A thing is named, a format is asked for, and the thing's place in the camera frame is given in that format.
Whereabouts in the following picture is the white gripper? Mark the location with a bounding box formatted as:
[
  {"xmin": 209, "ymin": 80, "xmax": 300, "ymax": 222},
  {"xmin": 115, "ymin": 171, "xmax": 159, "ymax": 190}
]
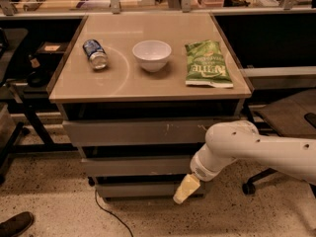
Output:
[{"xmin": 173, "ymin": 144, "xmax": 236, "ymax": 204}]

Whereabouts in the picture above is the grey drawer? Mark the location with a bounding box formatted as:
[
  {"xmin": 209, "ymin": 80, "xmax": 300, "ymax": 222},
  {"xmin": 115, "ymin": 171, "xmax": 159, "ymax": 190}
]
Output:
[
  {"xmin": 81, "ymin": 155, "xmax": 191, "ymax": 177},
  {"xmin": 95, "ymin": 181, "xmax": 213, "ymax": 199},
  {"xmin": 63, "ymin": 117, "xmax": 237, "ymax": 147}
]

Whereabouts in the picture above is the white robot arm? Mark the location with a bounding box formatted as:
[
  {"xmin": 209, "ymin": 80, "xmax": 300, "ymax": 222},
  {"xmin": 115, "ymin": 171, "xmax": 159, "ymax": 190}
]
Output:
[{"xmin": 173, "ymin": 120, "xmax": 316, "ymax": 204}]

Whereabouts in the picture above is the grey top drawer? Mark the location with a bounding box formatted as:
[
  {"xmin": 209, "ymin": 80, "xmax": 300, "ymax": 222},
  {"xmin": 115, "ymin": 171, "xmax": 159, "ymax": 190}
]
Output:
[{"xmin": 63, "ymin": 117, "xmax": 237, "ymax": 147}]

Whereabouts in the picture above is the grey bottom drawer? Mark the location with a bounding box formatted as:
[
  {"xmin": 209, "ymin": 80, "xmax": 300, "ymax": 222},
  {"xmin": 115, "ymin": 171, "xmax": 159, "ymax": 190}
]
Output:
[{"xmin": 95, "ymin": 181, "xmax": 213, "ymax": 199}]

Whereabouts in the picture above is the grey drawer cabinet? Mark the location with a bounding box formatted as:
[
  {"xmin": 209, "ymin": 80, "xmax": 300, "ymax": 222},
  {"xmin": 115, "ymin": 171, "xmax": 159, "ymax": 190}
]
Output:
[{"xmin": 48, "ymin": 12, "xmax": 251, "ymax": 187}]

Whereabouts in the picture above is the green chip bag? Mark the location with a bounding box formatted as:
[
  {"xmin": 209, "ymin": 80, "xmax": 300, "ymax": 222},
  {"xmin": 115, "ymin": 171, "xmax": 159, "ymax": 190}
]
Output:
[{"xmin": 185, "ymin": 39, "xmax": 233, "ymax": 88}]

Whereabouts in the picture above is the black office chair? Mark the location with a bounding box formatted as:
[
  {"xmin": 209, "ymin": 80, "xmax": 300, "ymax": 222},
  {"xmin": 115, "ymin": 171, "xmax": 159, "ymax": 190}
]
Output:
[{"xmin": 241, "ymin": 89, "xmax": 316, "ymax": 196}]

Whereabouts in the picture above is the white bowl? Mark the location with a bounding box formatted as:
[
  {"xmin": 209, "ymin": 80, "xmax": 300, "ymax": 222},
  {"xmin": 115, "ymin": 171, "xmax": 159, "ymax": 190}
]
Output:
[{"xmin": 132, "ymin": 40, "xmax": 172, "ymax": 72}]

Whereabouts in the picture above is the blue soda can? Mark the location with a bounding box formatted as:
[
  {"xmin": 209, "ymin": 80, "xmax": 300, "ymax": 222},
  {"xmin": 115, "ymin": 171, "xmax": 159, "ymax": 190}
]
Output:
[{"xmin": 83, "ymin": 39, "xmax": 108, "ymax": 70}]

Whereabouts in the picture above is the dark shoe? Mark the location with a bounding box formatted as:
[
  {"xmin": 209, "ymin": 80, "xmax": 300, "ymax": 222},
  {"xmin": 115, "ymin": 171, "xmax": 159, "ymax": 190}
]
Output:
[{"xmin": 0, "ymin": 211, "xmax": 34, "ymax": 237}]

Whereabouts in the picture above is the dark glass bottle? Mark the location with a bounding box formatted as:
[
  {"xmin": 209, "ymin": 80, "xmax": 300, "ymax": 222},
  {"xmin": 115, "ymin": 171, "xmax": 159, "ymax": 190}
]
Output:
[{"xmin": 27, "ymin": 54, "xmax": 49, "ymax": 87}]

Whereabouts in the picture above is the black floor cable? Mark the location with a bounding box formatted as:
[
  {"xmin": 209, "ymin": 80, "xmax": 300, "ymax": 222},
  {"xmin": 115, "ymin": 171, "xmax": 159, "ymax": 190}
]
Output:
[{"xmin": 94, "ymin": 190, "xmax": 134, "ymax": 237}]

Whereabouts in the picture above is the black desk frame left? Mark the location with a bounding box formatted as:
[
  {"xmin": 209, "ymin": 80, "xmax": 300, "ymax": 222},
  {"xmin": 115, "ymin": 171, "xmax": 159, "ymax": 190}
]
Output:
[{"xmin": 0, "ymin": 81, "xmax": 77, "ymax": 184}]

